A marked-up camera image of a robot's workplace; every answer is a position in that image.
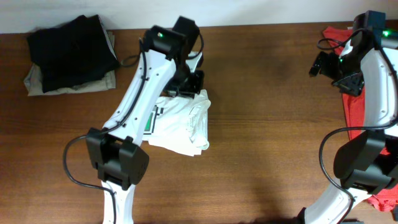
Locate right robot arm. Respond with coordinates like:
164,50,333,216
297,11,397,224

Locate black folded garment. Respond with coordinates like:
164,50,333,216
27,15,119,93

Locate white printed t-shirt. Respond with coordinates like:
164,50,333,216
142,90,211,156

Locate red t-shirt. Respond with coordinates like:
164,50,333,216
322,26,397,212

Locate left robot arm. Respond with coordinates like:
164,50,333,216
86,16,204,223

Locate beige folded garment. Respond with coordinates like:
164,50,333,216
23,30,117,96

